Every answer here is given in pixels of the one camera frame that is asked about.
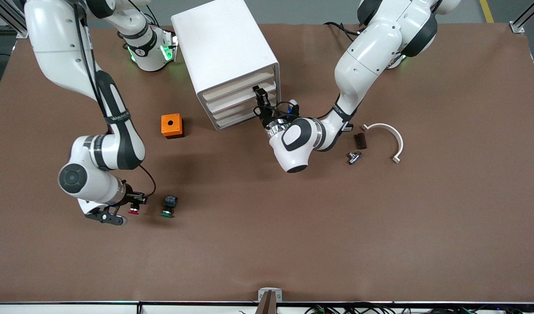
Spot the green push button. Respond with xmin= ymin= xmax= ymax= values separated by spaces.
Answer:
xmin=160 ymin=195 xmax=179 ymax=218

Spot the orange box with hole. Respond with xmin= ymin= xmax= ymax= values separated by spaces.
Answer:
xmin=161 ymin=113 xmax=185 ymax=140

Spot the brown table cover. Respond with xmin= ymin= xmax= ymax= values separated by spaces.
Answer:
xmin=0 ymin=22 xmax=534 ymax=304

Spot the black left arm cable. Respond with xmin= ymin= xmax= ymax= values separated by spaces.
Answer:
xmin=253 ymin=100 xmax=337 ymax=123

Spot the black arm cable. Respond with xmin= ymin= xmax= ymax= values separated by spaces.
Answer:
xmin=253 ymin=100 xmax=337 ymax=123
xmin=73 ymin=0 xmax=157 ymax=198

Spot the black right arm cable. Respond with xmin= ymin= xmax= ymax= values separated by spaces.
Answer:
xmin=73 ymin=0 xmax=157 ymax=198

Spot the black left base cable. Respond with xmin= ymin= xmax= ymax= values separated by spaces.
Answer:
xmin=323 ymin=21 xmax=359 ymax=42

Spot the black base cable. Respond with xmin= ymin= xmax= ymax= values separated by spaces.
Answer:
xmin=323 ymin=21 xmax=359 ymax=42
xmin=143 ymin=2 xmax=162 ymax=27

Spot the white table edge rail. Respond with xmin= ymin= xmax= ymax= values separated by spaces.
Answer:
xmin=0 ymin=300 xmax=534 ymax=314

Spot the black right base cable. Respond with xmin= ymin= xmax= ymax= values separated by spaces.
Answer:
xmin=143 ymin=2 xmax=162 ymax=27

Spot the white curved plastic bracket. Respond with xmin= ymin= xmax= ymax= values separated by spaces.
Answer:
xmin=361 ymin=123 xmax=404 ymax=164

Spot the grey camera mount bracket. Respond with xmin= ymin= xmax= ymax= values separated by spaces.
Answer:
xmin=258 ymin=287 xmax=283 ymax=314

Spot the aluminium frame profile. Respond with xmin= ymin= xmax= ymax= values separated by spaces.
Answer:
xmin=510 ymin=0 xmax=534 ymax=34
xmin=0 ymin=0 xmax=30 ymax=39

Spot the black cable bundle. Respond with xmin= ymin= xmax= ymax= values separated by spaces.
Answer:
xmin=238 ymin=304 xmax=534 ymax=314

